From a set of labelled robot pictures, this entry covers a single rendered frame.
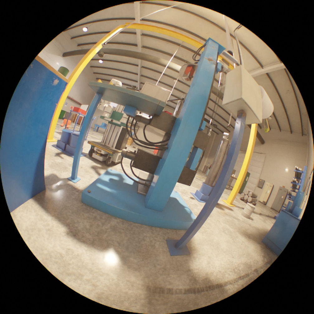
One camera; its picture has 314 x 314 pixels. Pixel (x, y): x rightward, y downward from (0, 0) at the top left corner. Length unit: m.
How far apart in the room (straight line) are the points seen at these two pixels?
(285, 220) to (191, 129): 2.05
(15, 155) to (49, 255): 0.59
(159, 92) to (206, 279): 1.52
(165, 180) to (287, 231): 2.11
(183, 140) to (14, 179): 1.35
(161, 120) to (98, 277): 1.35
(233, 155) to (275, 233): 1.78
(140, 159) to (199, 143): 0.69
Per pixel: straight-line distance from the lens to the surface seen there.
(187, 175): 1.22
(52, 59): 11.87
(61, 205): 0.99
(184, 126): 0.89
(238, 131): 0.74
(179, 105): 1.46
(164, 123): 1.08
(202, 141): 1.25
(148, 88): 0.90
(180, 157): 0.88
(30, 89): 0.79
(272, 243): 2.26
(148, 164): 1.07
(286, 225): 2.15
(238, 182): 3.33
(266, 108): 1.18
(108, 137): 2.38
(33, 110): 0.82
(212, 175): 2.30
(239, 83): 0.84
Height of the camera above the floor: 0.69
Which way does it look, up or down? 5 degrees down
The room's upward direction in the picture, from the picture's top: 22 degrees clockwise
